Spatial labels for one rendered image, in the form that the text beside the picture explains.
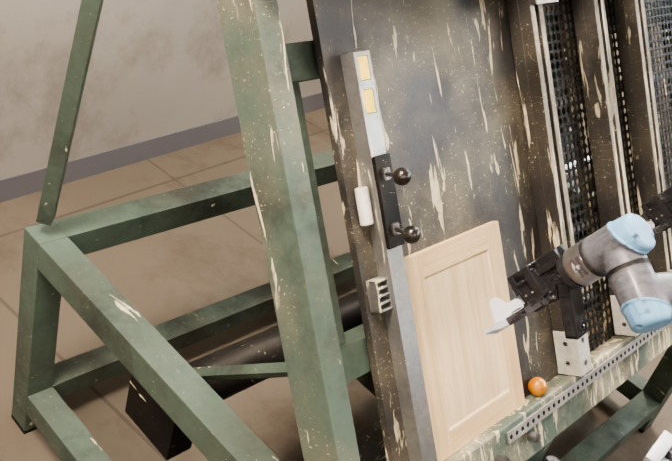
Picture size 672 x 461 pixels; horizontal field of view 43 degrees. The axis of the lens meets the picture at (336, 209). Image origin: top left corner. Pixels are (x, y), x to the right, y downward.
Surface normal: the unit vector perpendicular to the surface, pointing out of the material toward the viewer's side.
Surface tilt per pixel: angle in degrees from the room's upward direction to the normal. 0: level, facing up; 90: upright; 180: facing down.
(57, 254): 0
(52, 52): 90
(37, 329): 90
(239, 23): 90
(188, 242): 0
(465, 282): 56
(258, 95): 90
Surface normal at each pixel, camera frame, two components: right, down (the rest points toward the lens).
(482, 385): 0.70, -0.02
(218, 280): 0.25, -0.82
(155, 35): 0.74, 0.50
